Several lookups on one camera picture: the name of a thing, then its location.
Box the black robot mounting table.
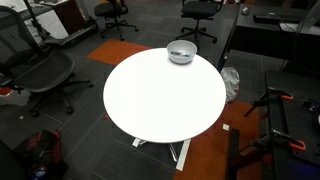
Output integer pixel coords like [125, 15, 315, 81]
[264, 69, 320, 180]

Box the black keyboard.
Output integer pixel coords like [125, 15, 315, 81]
[253, 12, 302, 25]

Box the black clamp orange handle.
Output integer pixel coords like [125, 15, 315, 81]
[244, 87, 295, 118]
[250, 128, 307, 158]

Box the white metal table base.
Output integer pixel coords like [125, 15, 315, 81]
[131, 137, 193, 173]

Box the black upright post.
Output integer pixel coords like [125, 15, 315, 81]
[225, 128, 242, 180]

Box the teal and silver pen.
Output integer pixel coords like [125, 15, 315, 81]
[170, 50, 192, 58]

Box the large black mesh office chair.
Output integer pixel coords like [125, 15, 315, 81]
[0, 5, 94, 118]

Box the dark brown wooden cabinet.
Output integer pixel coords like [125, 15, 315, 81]
[52, 0, 86, 36]

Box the white plastic bag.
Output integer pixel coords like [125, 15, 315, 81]
[220, 66, 241, 104]

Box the black padded office chair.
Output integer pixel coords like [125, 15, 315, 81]
[93, 0, 140, 42]

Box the black floor stand base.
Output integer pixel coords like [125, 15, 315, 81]
[22, 0, 100, 48]

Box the black office desk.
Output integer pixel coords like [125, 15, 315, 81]
[217, 3, 320, 72]

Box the white object on floor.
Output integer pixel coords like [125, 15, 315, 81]
[0, 87, 32, 107]

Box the white round bowl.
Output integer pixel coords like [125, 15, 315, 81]
[166, 39, 198, 65]

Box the red and black backpack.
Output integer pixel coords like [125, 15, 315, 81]
[13, 128, 68, 180]

